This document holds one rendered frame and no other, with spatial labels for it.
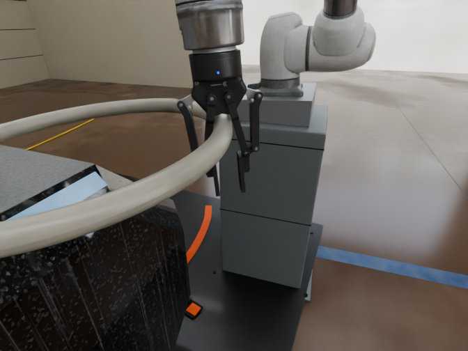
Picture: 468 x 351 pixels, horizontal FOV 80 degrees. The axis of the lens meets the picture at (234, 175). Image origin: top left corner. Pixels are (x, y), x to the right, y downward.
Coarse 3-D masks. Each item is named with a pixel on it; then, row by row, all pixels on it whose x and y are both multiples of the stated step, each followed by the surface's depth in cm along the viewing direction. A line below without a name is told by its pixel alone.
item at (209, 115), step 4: (208, 96) 41; (212, 96) 41; (208, 100) 41; (212, 100) 41; (208, 104) 42; (212, 104) 42; (208, 108) 42; (212, 108) 42; (208, 112) 42; (212, 112) 42; (208, 116) 43; (212, 116) 43; (208, 120) 43; (212, 120) 43; (208, 124) 44; (212, 124) 44; (208, 128) 44; (212, 128) 44; (208, 132) 44; (208, 136) 45; (204, 140) 47
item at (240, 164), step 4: (240, 152) 49; (240, 156) 47; (240, 160) 47; (240, 164) 47; (240, 168) 48; (240, 172) 48; (240, 176) 48; (240, 180) 49; (244, 180) 49; (240, 184) 50; (244, 184) 49; (240, 188) 51; (244, 188) 49
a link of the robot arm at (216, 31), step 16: (224, 0) 34; (240, 0) 36; (192, 16) 35; (208, 16) 34; (224, 16) 35; (240, 16) 37; (192, 32) 36; (208, 32) 35; (224, 32) 35; (240, 32) 37; (192, 48) 37; (208, 48) 36; (224, 48) 38
